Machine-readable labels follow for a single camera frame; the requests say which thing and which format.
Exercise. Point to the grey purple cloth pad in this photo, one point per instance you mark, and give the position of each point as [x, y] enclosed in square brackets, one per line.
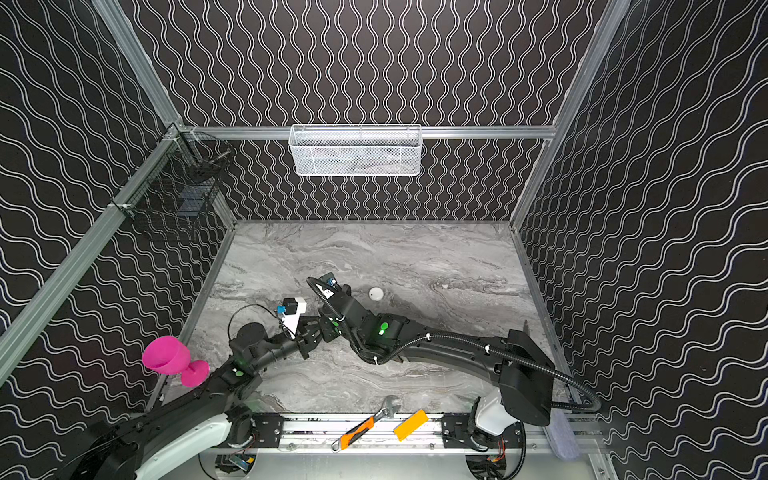
[561, 437]

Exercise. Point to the white earbud charging case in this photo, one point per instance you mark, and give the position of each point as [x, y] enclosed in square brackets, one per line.
[376, 294]

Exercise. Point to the pink plastic goblet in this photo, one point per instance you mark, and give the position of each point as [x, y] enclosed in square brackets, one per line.
[167, 355]

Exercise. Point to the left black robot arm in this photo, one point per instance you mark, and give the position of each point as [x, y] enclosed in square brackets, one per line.
[213, 412]

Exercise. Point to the white wire mesh basket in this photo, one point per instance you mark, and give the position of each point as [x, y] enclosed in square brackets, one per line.
[356, 150]

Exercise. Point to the black wire basket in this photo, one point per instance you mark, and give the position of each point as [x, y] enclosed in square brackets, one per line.
[176, 201]

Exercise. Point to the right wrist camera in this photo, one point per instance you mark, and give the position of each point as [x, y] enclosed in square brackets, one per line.
[329, 285]

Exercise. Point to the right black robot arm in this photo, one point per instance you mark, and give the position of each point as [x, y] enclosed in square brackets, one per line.
[514, 364]

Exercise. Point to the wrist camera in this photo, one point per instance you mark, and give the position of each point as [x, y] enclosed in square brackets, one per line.
[329, 285]
[289, 314]

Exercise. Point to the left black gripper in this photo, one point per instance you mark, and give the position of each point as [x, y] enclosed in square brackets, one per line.
[308, 339]

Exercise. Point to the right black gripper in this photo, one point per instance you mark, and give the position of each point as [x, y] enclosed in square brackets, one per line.
[332, 309]

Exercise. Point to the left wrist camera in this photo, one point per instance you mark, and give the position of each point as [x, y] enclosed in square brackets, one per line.
[289, 314]

